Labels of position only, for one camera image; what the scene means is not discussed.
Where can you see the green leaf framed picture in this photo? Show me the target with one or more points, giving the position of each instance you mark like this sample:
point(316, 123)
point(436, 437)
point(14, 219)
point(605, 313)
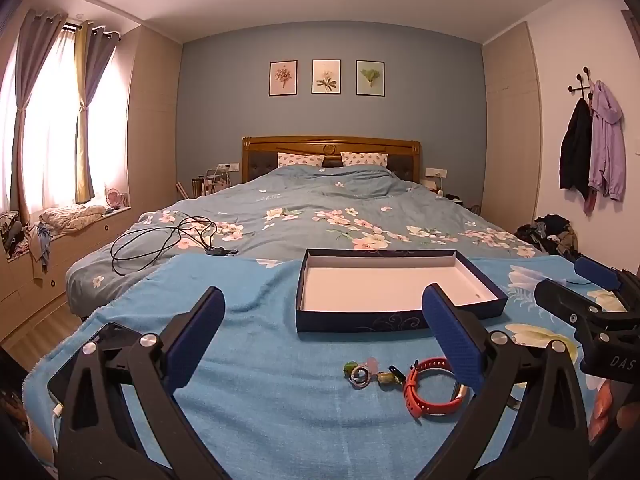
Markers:
point(370, 78)

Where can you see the beige wardrobe by coat hook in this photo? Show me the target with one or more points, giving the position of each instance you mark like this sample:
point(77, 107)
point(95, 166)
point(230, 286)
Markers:
point(510, 125)

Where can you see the small pink fan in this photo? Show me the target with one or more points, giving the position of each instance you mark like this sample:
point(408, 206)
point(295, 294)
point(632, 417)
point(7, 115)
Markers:
point(113, 198)

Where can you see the white wall socket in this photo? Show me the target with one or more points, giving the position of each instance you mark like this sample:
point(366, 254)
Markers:
point(435, 172)
point(227, 166)

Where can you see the crumpled blanket on window seat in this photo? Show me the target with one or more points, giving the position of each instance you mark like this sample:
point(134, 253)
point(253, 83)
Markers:
point(70, 217)

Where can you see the bedside clutter of bottles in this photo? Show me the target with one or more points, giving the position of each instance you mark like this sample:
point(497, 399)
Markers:
point(210, 185)

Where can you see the floral blue duvet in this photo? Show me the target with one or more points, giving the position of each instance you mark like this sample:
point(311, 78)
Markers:
point(300, 200)

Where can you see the wooden door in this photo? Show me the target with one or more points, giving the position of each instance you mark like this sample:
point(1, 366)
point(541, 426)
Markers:
point(631, 60)

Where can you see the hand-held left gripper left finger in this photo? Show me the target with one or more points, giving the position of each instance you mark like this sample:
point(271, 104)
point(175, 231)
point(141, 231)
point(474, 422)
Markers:
point(195, 340)

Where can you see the light blue towel blanket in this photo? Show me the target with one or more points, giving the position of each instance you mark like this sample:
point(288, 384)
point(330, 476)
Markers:
point(275, 400)

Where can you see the patterned white pillow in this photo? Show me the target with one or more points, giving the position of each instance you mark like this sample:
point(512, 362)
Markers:
point(365, 158)
point(300, 160)

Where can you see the wooden bed headboard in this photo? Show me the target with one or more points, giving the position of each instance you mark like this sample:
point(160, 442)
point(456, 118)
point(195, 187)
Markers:
point(330, 145)

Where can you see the dark clothes pile on floor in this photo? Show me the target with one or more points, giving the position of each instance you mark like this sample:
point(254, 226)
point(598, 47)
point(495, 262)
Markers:
point(550, 235)

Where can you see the black jacket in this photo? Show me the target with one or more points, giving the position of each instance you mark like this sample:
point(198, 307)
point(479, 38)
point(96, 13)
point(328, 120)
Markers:
point(575, 155)

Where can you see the yellow and grey curtain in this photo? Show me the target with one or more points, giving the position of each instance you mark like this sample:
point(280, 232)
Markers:
point(87, 110)

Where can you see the black smartphone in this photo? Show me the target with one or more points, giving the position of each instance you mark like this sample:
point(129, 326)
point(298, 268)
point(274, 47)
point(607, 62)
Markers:
point(100, 342)

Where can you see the pile of colourful clothes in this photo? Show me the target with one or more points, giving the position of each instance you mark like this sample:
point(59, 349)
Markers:
point(20, 240)

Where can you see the navy patterned box tray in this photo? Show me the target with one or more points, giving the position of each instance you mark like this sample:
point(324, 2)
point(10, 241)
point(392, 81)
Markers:
point(350, 322)

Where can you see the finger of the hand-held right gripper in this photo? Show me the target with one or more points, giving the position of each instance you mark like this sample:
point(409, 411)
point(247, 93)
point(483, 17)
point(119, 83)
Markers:
point(565, 300)
point(597, 269)

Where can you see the beige wardrobe by window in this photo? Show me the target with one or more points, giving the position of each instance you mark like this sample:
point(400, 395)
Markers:
point(150, 125)

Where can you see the black wall coat hook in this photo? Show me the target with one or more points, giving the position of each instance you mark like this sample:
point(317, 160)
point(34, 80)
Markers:
point(582, 87)

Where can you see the pink crystal pendant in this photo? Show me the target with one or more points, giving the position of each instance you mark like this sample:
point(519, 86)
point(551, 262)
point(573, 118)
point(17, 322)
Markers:
point(374, 363)

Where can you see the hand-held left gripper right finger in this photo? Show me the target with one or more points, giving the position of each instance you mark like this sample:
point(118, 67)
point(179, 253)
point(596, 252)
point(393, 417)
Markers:
point(450, 335)

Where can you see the purple jacket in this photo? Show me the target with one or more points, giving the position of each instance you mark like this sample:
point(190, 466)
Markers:
point(607, 145)

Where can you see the person's right hand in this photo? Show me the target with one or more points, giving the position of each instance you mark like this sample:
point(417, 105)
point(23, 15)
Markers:
point(605, 405)

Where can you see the window seat drawer cabinet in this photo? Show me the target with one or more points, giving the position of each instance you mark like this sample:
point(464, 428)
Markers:
point(75, 255)

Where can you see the white flower framed picture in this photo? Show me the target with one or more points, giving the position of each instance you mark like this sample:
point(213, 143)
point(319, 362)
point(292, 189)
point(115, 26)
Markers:
point(326, 76)

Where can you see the pink flower framed picture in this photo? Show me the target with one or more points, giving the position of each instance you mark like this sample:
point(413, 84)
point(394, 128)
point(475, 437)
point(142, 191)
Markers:
point(283, 78)

